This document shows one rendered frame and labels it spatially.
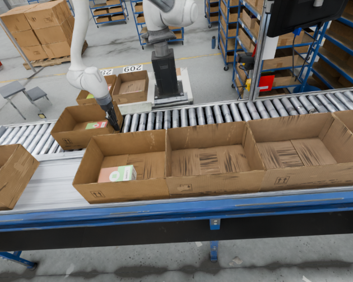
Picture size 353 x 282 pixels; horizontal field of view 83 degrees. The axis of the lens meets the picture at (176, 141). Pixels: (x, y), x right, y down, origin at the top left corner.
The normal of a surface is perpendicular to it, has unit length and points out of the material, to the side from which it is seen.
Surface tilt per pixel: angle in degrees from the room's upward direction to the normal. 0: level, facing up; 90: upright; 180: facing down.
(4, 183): 90
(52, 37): 89
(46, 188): 0
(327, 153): 0
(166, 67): 90
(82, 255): 0
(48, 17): 90
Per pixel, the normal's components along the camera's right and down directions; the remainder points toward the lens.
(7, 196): 0.99, -0.08
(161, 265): -0.12, -0.69
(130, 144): 0.01, 0.71
